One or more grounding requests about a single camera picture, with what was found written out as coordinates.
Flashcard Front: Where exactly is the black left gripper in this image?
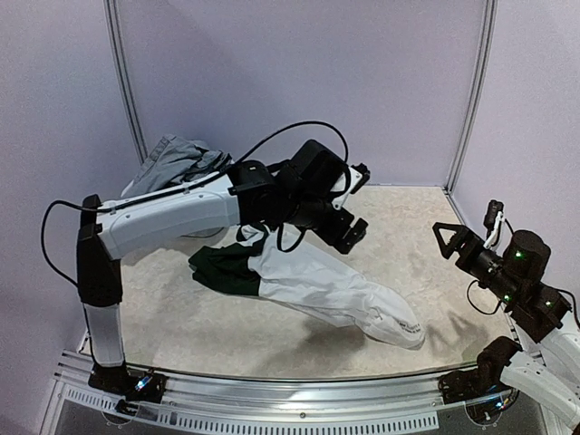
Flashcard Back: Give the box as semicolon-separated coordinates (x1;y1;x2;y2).
285;192;368;253

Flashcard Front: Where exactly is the white and green raglan shirt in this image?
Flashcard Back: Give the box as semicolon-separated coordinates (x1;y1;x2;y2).
188;224;425;350

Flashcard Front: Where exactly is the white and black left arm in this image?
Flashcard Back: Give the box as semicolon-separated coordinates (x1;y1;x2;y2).
76;140;370;393

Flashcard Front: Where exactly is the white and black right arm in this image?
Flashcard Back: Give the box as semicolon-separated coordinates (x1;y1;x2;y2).
432;222;579;433

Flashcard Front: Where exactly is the grey garment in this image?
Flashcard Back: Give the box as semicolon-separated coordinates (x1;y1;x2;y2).
121;134;232;198

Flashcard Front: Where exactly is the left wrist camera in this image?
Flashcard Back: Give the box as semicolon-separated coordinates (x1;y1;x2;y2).
331;163;371;209

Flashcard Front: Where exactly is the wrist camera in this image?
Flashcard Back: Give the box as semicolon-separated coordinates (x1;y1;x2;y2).
483;199;505;250
331;163;371;209

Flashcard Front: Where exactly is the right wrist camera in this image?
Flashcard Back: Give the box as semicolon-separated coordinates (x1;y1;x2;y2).
483;199;505;250

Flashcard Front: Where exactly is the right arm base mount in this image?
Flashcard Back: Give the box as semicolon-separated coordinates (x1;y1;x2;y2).
438;369;519;426

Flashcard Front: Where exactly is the aluminium front rail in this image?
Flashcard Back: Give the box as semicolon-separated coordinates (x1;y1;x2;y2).
40;351;567;434

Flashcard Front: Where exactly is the right aluminium corner post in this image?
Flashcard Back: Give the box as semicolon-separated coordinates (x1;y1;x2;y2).
443;0;498;196

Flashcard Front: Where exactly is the aluminium corner post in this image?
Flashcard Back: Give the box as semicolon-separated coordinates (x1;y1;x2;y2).
443;0;498;196
103;0;148;163

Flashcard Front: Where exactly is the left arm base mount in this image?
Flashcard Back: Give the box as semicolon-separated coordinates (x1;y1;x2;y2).
88;362;169;416

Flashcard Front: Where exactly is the left aluminium corner post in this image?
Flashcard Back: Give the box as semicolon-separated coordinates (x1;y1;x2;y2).
103;0;148;163

